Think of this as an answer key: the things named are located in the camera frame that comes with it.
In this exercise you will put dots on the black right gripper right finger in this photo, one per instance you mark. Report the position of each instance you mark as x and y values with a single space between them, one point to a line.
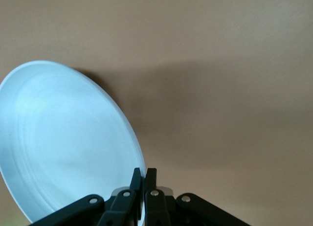
166 209

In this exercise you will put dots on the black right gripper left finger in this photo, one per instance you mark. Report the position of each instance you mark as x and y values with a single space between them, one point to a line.
122 206

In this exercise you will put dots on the light blue plate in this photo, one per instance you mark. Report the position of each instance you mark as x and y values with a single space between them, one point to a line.
63 142

